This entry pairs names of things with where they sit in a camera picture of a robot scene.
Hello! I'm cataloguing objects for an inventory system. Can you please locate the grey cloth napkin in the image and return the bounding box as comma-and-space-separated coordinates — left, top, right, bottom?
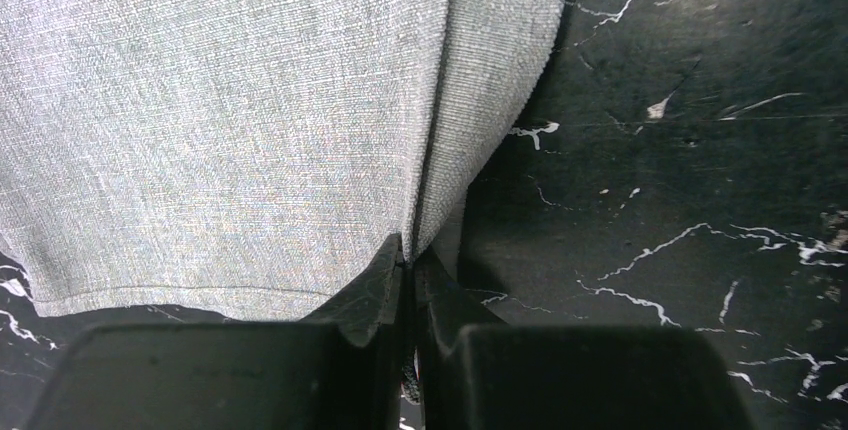
1, 0, 565, 320

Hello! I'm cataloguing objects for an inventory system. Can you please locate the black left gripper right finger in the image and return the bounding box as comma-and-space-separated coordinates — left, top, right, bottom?
413, 250, 753, 429

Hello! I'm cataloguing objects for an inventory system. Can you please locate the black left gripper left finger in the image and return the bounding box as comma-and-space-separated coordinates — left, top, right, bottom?
26, 235, 404, 429

